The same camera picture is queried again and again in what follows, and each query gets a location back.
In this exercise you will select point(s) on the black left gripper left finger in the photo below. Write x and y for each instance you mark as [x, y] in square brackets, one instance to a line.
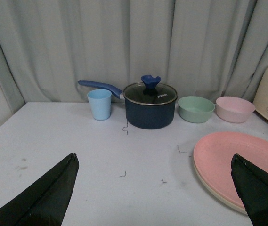
[45, 202]

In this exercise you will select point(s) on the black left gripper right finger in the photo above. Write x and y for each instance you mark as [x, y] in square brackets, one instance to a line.
[251, 184]

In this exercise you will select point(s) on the pink plate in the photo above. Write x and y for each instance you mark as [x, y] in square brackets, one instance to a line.
[213, 153]

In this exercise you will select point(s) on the beige plate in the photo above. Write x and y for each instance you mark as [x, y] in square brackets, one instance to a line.
[219, 197]

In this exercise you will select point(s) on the pink bowl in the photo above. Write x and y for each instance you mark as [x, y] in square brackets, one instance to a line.
[234, 109]

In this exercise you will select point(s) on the green bowl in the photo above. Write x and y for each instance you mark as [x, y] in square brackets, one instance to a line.
[195, 109]

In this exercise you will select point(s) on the light blue cup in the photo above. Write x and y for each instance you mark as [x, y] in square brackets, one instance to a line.
[100, 103]

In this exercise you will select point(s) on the dark blue saucepan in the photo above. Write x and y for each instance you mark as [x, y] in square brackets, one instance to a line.
[141, 116]

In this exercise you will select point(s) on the glass pot lid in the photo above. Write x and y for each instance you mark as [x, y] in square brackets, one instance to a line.
[150, 92]

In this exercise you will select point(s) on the grey curtain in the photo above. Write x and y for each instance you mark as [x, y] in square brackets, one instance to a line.
[208, 48]

